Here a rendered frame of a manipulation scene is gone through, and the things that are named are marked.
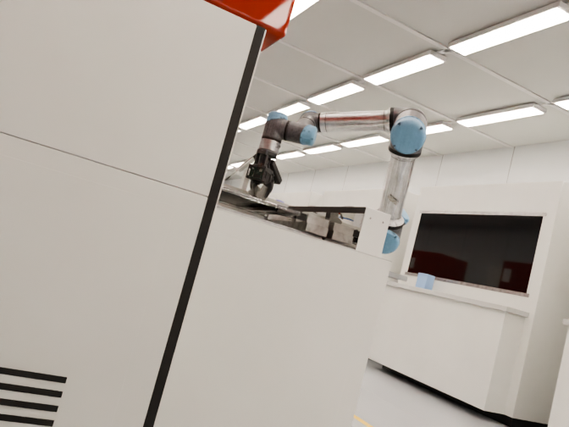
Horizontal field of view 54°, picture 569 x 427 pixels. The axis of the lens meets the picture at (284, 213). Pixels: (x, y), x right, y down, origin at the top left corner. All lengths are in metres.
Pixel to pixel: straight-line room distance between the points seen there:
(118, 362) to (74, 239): 0.26
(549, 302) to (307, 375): 3.60
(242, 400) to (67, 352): 0.53
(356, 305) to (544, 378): 3.58
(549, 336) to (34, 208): 4.41
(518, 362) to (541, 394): 0.33
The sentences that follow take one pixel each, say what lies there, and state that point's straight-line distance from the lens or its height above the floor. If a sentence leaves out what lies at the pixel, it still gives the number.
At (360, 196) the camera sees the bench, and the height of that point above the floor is 1.91.
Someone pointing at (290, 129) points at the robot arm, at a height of 1.21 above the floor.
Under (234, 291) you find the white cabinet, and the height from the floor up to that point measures 0.63.
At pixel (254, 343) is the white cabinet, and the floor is 0.51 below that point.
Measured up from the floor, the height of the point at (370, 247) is 0.84.
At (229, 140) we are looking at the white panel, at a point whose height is 0.95.
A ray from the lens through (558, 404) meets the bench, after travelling 4.40.
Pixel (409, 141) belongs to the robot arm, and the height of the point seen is 1.24.
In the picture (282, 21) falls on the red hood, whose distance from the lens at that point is 1.35.
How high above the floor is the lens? 0.70
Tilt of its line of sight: 6 degrees up
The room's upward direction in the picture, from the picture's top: 15 degrees clockwise
